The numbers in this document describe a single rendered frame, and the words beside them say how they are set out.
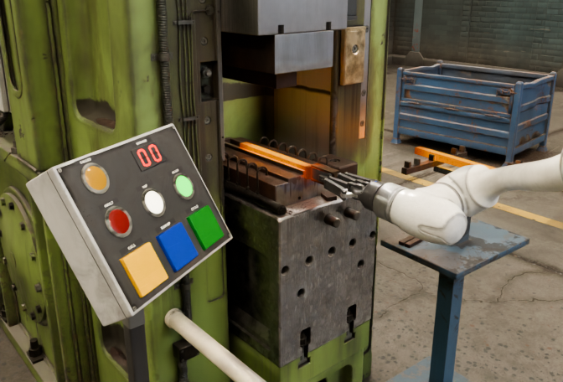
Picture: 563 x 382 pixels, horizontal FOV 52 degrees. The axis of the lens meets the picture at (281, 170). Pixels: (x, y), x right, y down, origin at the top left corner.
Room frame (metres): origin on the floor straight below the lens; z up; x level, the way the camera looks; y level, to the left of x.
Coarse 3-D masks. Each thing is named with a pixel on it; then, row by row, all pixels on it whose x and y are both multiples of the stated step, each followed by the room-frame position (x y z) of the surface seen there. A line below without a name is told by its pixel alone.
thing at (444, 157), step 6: (420, 150) 1.86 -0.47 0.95; (426, 150) 1.85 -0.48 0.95; (432, 150) 1.85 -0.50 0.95; (426, 156) 1.84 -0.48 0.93; (438, 156) 1.80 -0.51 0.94; (444, 156) 1.78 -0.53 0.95; (450, 156) 1.78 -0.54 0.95; (444, 162) 1.78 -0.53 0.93; (450, 162) 1.76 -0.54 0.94; (456, 162) 1.74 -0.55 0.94; (462, 162) 1.72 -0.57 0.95; (468, 162) 1.72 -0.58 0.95; (474, 162) 1.72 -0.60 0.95; (492, 168) 1.65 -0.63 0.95
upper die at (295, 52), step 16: (224, 32) 1.58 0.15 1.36; (320, 32) 1.51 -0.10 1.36; (224, 48) 1.58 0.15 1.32; (240, 48) 1.52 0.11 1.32; (256, 48) 1.47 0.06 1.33; (272, 48) 1.42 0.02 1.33; (288, 48) 1.44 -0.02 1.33; (304, 48) 1.48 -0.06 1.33; (320, 48) 1.51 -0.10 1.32; (224, 64) 1.58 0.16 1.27; (240, 64) 1.52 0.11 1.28; (256, 64) 1.47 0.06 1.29; (272, 64) 1.42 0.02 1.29; (288, 64) 1.44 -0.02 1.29; (304, 64) 1.48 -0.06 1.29; (320, 64) 1.51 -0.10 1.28
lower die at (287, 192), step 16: (256, 144) 1.77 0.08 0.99; (256, 160) 1.61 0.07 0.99; (272, 160) 1.57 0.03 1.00; (304, 160) 1.60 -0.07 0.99; (224, 176) 1.59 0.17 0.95; (240, 176) 1.53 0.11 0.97; (272, 176) 1.49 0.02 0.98; (288, 176) 1.46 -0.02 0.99; (304, 176) 1.48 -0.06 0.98; (272, 192) 1.42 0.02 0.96; (288, 192) 1.44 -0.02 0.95; (304, 192) 1.48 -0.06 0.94; (320, 192) 1.52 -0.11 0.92
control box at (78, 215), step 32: (160, 128) 1.16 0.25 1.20; (96, 160) 0.97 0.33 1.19; (128, 160) 1.03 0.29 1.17; (160, 160) 1.10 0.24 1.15; (192, 160) 1.18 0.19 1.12; (32, 192) 0.91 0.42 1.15; (64, 192) 0.88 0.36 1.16; (96, 192) 0.93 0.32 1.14; (128, 192) 0.99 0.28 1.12; (160, 192) 1.05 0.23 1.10; (192, 192) 1.12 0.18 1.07; (64, 224) 0.89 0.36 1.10; (96, 224) 0.89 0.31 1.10; (160, 224) 1.00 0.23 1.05; (224, 224) 1.14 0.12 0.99; (96, 256) 0.86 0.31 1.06; (160, 256) 0.95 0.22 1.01; (96, 288) 0.86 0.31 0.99; (128, 288) 0.86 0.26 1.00; (160, 288) 0.91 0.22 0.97
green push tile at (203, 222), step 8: (208, 208) 1.12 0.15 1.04; (192, 216) 1.07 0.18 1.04; (200, 216) 1.09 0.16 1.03; (208, 216) 1.11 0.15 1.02; (192, 224) 1.06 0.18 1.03; (200, 224) 1.07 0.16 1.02; (208, 224) 1.09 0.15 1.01; (216, 224) 1.11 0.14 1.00; (200, 232) 1.06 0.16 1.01; (208, 232) 1.08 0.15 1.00; (216, 232) 1.10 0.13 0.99; (200, 240) 1.05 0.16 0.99; (208, 240) 1.06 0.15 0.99; (216, 240) 1.08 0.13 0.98
